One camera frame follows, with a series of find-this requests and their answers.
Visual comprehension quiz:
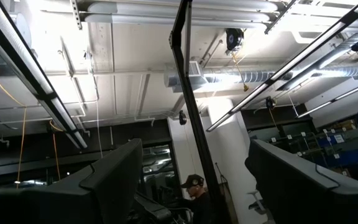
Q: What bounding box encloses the white insulated ceiling pipe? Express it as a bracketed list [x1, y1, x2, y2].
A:
[84, 12, 270, 30]
[87, 1, 280, 14]

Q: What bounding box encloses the silver ribbed ceiling duct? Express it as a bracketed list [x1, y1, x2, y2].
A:
[163, 60, 358, 94]

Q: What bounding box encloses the orange hanging cord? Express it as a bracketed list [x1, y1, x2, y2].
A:
[48, 120, 62, 181]

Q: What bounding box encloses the blue storage rack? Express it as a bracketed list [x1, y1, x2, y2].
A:
[317, 123, 358, 170]

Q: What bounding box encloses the yellow hanging cord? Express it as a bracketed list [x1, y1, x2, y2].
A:
[0, 77, 28, 189]

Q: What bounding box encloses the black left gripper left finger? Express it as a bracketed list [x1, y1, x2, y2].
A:
[0, 138, 144, 224]

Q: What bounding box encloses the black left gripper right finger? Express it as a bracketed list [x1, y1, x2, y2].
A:
[244, 139, 358, 224]

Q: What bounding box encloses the person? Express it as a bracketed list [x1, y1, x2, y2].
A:
[178, 173, 214, 224]

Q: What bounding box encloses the long linear ceiling light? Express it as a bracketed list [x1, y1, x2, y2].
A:
[296, 77, 358, 119]
[0, 0, 89, 150]
[205, 0, 358, 133]

